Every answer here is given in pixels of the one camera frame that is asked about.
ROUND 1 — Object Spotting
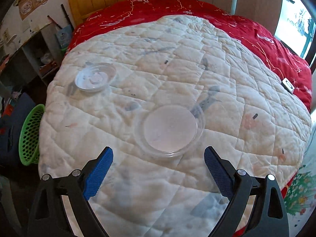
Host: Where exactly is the floral bed sheet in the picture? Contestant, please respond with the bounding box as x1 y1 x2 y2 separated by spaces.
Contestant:
284 153 316 218

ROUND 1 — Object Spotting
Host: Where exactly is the green perforated plastic basket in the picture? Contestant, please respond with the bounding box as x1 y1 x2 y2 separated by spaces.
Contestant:
19 104 45 166

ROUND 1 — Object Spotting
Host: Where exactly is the white quilted pad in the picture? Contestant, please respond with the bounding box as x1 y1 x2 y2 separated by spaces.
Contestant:
38 15 312 237

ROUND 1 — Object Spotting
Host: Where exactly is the white desk with shelves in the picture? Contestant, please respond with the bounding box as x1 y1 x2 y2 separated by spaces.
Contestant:
0 22 62 87

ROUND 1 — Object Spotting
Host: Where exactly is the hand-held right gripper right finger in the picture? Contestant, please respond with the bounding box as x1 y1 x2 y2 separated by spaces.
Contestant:
204 146 289 237

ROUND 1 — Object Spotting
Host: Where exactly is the black stick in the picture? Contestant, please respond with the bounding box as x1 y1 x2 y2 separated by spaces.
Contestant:
61 4 74 30

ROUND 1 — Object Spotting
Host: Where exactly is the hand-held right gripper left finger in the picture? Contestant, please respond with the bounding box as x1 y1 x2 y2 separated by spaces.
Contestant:
28 146 114 237

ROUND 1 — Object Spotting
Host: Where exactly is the blue paper bag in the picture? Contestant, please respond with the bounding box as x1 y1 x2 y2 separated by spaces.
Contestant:
55 25 73 50

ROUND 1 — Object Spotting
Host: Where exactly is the small white device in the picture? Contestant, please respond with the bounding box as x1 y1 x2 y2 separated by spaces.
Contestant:
282 78 295 94

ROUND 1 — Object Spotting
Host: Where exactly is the clear round plastic bowl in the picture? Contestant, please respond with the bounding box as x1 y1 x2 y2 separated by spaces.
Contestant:
75 63 116 93

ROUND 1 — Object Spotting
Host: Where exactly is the window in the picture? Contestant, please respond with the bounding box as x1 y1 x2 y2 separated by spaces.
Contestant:
274 0 316 70

